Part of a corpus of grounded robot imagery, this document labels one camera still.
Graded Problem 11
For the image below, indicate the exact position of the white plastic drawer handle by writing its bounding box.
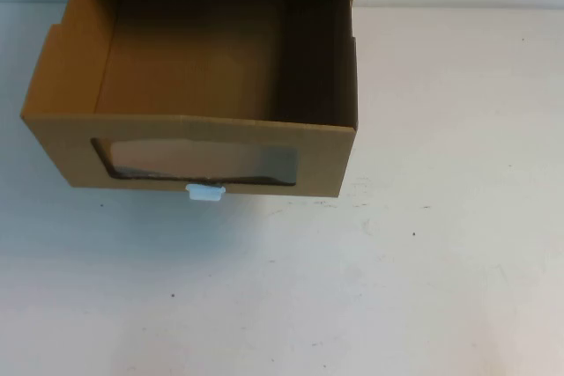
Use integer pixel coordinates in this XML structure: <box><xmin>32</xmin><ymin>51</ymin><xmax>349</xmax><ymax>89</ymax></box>
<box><xmin>184</xmin><ymin>182</ymin><xmax>227</xmax><ymax>204</ymax></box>

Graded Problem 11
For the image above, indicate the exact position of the cardboard drawer with window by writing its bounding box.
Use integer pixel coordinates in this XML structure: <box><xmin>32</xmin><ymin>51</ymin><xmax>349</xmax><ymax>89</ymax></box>
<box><xmin>18</xmin><ymin>0</ymin><xmax>358</xmax><ymax>201</ymax></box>

